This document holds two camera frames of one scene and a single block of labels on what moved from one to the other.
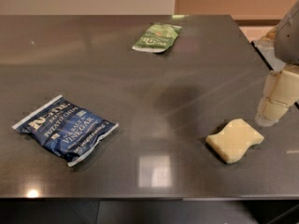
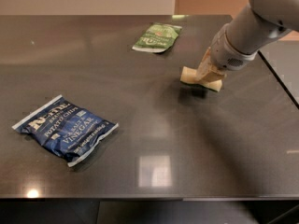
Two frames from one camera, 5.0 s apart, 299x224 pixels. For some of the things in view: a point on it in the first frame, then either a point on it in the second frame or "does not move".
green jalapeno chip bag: x=157 y=37 does not move
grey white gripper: x=288 y=42 -> x=224 y=54
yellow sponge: x=232 y=141 -> x=191 y=76
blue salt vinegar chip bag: x=65 y=130 does not move
